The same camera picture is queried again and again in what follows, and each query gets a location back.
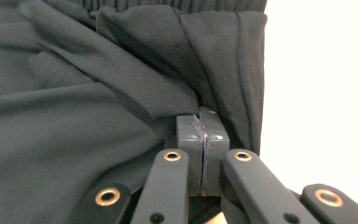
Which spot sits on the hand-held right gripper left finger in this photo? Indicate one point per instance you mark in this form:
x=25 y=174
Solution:
x=167 y=186

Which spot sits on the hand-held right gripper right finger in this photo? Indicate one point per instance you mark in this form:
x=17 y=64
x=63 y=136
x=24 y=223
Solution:
x=248 y=186

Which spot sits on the black pants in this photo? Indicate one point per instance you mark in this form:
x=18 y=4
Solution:
x=74 y=93

